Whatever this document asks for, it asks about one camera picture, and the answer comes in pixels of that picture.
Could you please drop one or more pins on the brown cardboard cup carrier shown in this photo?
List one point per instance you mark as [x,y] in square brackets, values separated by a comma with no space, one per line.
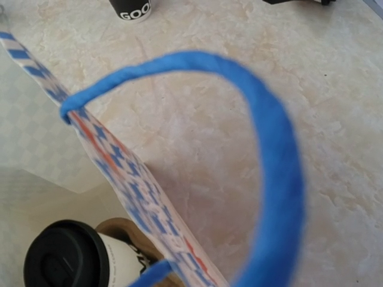
[131,236]

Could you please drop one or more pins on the black paper cup with straws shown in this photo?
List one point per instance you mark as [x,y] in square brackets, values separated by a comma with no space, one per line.
[132,11]

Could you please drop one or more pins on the checkered paper takeout bag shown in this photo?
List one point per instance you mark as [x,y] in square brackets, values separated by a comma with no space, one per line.
[278,236]

